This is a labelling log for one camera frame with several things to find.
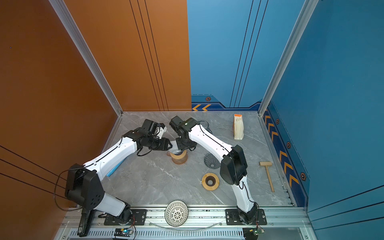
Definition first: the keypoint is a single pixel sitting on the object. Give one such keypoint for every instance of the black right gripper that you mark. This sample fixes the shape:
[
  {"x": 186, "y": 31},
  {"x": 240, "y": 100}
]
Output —
[{"x": 181, "y": 147}]

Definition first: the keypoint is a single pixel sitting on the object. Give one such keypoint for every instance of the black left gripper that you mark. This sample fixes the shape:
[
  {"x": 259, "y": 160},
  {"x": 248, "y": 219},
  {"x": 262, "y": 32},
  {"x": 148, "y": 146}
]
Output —
[{"x": 164, "y": 147}]

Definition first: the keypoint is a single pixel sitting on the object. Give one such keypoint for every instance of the white paper coffee filter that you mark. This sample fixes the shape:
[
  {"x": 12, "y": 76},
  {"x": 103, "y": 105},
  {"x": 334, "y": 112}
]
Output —
[{"x": 174, "y": 147}]

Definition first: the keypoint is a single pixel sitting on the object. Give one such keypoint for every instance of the wooden dripper ring holder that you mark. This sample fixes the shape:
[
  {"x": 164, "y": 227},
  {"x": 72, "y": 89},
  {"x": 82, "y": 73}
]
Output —
[{"x": 180, "y": 156}]

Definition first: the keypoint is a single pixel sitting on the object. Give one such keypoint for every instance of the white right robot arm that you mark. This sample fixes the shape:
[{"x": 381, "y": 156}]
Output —
[{"x": 233, "y": 162}]

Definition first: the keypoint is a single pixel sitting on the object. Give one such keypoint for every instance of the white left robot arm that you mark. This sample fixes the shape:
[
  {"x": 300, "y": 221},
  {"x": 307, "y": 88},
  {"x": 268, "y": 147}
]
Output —
[{"x": 84, "y": 185}]

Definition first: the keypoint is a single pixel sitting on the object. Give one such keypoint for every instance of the grey glass dripper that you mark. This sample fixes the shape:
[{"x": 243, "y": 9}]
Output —
[{"x": 211, "y": 161}]

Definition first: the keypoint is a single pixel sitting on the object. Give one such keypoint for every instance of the cream coffee filter pack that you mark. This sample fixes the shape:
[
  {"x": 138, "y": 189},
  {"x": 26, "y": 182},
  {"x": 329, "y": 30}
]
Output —
[{"x": 238, "y": 127}]

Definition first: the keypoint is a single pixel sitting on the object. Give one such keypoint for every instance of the grey glass mug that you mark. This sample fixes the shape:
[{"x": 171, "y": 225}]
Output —
[{"x": 204, "y": 124}]

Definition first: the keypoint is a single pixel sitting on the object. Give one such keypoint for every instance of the white woven basket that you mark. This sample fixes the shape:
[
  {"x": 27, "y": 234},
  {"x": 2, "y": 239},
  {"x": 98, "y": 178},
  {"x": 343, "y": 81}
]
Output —
[{"x": 176, "y": 213}]

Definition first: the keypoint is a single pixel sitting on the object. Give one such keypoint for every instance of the wooden mallet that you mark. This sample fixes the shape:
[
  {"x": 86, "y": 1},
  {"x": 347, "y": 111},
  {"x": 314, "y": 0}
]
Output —
[{"x": 266, "y": 165}]

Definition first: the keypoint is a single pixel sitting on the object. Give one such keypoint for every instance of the black handheld device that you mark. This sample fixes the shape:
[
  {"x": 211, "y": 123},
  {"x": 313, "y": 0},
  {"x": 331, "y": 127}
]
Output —
[{"x": 85, "y": 222}]

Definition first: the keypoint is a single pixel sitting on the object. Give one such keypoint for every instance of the left green circuit board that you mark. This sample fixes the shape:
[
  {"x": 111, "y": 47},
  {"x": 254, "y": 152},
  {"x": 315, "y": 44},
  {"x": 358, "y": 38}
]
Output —
[{"x": 123, "y": 233}]

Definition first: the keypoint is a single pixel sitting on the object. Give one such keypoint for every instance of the green circuit board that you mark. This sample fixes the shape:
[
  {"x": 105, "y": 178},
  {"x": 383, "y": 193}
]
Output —
[
  {"x": 123, "y": 233},
  {"x": 252, "y": 234}
]

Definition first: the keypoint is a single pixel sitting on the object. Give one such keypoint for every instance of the right green circuit board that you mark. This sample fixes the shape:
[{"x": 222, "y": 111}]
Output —
[{"x": 252, "y": 234}]

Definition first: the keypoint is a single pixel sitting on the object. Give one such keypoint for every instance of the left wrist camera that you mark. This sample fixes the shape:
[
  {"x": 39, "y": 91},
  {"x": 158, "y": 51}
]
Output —
[{"x": 160, "y": 130}]

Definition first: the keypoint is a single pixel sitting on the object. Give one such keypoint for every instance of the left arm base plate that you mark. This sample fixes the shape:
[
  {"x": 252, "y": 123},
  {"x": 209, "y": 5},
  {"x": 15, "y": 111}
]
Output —
[{"x": 138, "y": 218}]

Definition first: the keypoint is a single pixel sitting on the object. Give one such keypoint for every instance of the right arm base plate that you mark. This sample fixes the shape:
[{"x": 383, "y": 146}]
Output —
[{"x": 232, "y": 218}]

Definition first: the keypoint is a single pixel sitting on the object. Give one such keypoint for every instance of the aluminium corner post left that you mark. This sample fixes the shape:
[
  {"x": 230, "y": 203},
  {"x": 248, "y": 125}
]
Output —
[{"x": 75, "y": 34}]

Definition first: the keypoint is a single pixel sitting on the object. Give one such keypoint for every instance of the aluminium corner post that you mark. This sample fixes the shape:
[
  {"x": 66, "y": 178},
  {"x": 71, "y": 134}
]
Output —
[
  {"x": 295, "y": 36},
  {"x": 75, "y": 34}
]

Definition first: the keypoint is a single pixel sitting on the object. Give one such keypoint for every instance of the aluminium mounting rail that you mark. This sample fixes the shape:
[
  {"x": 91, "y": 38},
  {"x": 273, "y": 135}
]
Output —
[{"x": 190, "y": 223}]

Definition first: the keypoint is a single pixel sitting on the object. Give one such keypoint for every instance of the aluminium corner post right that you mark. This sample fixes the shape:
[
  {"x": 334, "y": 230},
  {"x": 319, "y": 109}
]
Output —
[{"x": 295, "y": 36}]

